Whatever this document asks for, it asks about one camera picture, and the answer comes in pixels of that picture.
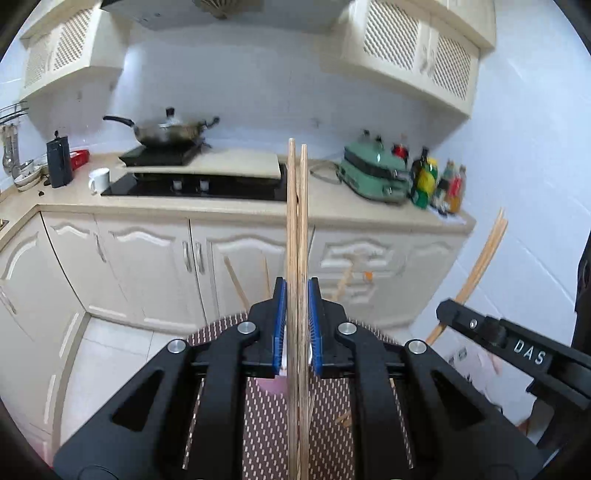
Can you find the white mug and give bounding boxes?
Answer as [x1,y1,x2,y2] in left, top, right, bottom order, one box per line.
[88,167,112,195]

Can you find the black steel range hood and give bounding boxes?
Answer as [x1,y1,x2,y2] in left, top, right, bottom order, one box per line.
[99,0,352,33]

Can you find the dark soy sauce bottle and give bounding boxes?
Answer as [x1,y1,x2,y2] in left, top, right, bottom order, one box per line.
[434,159,455,210]

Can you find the hanging ladles and utensils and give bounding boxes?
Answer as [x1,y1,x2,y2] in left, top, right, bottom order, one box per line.
[2,127,19,169]

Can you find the dark oil bottle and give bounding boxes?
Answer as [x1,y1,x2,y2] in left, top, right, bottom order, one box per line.
[410,147,430,204]

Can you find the green yellow bottle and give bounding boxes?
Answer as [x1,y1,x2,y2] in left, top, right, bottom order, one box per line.
[413,157,438,209]

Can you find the stack of small bowls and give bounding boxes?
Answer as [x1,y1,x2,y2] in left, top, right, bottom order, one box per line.
[13,157,49,192]

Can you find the green electric cooking pot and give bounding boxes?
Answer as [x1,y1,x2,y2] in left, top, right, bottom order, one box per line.
[335,131,414,204]

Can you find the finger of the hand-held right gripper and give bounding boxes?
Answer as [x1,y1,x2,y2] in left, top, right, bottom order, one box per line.
[436,299,504,352]

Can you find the cream shallow drawer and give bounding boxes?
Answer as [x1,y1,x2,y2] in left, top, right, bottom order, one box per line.
[318,272,393,305]

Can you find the white printed plastic bag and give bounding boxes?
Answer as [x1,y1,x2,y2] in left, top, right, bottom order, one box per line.
[443,342,504,407]

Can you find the cream large drawer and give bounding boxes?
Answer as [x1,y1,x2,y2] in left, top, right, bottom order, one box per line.
[318,231,407,278]

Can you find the beige board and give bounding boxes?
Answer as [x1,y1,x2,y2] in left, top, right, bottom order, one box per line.
[124,148,282,182]

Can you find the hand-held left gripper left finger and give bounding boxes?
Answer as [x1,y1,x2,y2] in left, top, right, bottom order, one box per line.
[53,277,289,480]

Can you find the cream kitchen base cabinets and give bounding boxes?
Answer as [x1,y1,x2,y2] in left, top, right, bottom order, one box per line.
[0,152,476,462]

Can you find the white tray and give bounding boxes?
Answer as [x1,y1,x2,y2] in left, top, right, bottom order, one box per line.
[427,203,472,222]

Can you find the black power cable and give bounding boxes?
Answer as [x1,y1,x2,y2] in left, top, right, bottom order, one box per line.
[309,161,342,183]

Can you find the orange sauce bottle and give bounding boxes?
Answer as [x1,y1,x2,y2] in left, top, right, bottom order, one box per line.
[445,165,467,214]

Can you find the light wooden chopstick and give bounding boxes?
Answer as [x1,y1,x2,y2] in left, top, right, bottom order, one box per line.
[286,137,298,480]
[455,219,509,301]
[425,208,505,346]
[298,144,310,480]

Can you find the steel wok lid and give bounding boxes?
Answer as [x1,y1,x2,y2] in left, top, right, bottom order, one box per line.
[139,107,204,130]

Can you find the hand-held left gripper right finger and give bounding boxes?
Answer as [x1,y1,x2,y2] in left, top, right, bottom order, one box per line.
[307,277,546,480]

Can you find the pink cup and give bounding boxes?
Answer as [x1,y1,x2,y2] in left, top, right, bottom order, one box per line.
[256,342,319,397]

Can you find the black glass gas hob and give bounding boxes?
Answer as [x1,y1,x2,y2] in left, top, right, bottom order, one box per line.
[100,164,289,202]

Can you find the steel wok black handle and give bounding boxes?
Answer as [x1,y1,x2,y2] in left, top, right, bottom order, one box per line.
[102,107,220,148]

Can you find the black electric kettle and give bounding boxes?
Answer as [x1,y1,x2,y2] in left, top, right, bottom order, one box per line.
[46,130,74,188]

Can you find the steel wall rack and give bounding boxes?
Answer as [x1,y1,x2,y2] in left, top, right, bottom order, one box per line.
[0,100,29,125]

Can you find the cream plain wall cabinet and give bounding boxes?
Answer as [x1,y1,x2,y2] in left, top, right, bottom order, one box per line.
[434,0,497,51]

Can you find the black induction cooker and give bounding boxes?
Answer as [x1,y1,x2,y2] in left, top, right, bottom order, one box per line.
[119,143,211,167]

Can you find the cream lattice wall cabinet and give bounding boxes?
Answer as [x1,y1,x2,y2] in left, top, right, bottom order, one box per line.
[339,0,481,116]
[18,2,127,100]

